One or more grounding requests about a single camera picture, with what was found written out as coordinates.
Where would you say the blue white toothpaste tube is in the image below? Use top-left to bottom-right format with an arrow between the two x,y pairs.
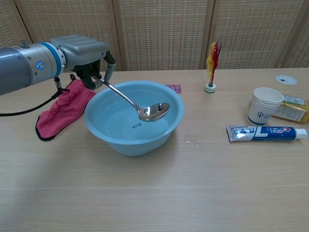
225,124 -> 308,143

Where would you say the pink towel with black trim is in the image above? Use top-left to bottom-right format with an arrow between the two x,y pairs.
35,74 -> 97,141

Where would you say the light blue plastic basin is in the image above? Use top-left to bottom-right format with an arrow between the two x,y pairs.
84,80 -> 185,157

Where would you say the woven folding screen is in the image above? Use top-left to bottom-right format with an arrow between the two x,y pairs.
0,0 -> 309,72

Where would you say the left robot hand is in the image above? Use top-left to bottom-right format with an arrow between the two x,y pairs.
49,34 -> 116,91

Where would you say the pink patterned card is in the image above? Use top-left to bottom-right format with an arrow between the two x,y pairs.
165,84 -> 182,94

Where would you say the red yellow feather shuttlecock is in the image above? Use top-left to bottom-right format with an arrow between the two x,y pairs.
204,40 -> 223,94

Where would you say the yellow tea bottle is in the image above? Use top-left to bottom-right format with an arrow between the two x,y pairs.
271,94 -> 309,124

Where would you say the white paper cup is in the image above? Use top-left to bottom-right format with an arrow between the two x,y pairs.
247,87 -> 284,126

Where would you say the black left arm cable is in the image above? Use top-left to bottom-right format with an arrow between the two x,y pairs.
0,76 -> 70,117

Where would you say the silver ladle with black handle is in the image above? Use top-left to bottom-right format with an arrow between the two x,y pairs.
93,75 -> 170,122

